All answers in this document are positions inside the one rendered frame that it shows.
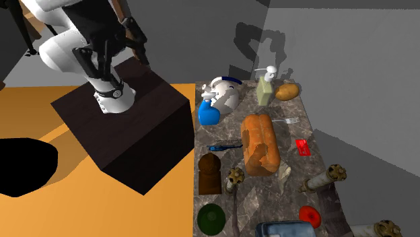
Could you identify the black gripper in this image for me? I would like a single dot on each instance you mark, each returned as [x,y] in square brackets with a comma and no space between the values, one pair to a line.
[106,37]

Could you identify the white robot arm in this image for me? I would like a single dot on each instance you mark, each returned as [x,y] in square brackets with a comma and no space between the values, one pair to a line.
[60,54]

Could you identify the dark robot stand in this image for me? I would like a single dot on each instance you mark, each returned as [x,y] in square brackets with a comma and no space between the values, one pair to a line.
[141,131]

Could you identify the wooden table with black legs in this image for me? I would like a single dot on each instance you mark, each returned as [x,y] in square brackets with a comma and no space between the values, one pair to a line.
[31,23]

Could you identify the blue spray bottle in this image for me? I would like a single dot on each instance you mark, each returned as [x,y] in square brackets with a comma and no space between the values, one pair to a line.
[208,115]

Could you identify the blue pen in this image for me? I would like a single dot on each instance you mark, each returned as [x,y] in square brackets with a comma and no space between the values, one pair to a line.
[218,148]

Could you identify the green soap dispenser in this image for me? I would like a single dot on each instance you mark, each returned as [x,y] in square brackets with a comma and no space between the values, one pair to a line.
[264,93]

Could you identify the brown wooden grinder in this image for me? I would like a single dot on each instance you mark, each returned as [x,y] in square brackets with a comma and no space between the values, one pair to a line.
[210,174]

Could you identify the orange bread loaf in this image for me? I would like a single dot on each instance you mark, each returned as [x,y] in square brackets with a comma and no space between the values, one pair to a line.
[259,138]

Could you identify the brown potato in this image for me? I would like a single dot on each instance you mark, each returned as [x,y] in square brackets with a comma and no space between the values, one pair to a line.
[287,92]

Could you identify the silver fork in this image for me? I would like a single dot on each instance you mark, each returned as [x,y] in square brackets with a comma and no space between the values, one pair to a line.
[291,120]

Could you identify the dark green bowl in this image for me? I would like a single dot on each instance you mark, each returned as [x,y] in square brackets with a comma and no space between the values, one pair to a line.
[211,219]

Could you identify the pale crumpled lump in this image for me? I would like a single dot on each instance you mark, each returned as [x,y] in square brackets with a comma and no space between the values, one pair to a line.
[284,171]

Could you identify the red card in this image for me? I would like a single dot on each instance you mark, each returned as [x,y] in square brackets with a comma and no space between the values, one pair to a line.
[303,147]

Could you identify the blue grey box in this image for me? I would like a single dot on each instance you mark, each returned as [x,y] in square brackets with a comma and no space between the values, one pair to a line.
[285,229]

